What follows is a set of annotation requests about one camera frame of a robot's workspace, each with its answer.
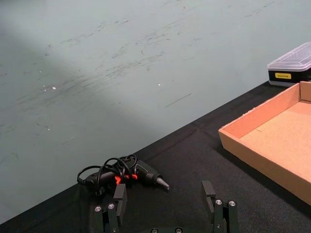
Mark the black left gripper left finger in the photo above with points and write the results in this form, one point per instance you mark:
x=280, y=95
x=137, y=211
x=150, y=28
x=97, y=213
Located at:
x=120, y=202

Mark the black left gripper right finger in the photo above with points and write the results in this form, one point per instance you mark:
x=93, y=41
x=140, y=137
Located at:
x=219, y=211

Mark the black table cloth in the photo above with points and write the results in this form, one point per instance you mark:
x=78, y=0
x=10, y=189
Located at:
x=184, y=174

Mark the shallow brown cardboard tray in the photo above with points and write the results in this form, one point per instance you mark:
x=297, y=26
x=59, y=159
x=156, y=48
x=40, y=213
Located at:
x=277, y=143

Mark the clear plastic case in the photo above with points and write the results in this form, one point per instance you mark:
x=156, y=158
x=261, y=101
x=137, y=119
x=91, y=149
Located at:
x=290, y=66

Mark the plain pale wall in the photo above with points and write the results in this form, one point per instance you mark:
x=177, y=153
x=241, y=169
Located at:
x=116, y=68

